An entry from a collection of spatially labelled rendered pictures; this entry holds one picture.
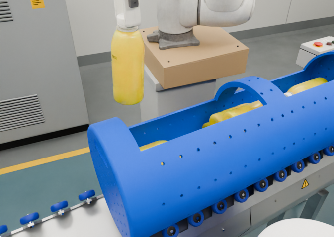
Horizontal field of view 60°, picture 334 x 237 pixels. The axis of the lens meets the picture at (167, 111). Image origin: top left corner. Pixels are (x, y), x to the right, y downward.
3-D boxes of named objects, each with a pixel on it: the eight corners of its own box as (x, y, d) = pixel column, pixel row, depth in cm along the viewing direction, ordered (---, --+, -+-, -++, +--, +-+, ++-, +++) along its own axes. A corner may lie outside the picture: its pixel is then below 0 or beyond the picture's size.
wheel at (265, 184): (250, 179, 83) (255, 179, 81) (262, 173, 85) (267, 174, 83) (255, 194, 83) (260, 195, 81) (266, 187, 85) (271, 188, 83)
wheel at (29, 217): (17, 217, 72) (19, 225, 71) (36, 210, 73) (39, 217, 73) (20, 217, 76) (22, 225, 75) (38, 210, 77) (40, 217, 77)
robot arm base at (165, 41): (144, 34, 137) (143, 22, 133) (189, 29, 140) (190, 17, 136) (150, 51, 123) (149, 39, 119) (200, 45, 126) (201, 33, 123)
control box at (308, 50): (294, 63, 137) (300, 42, 131) (323, 54, 145) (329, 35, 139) (312, 72, 130) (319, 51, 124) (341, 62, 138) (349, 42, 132)
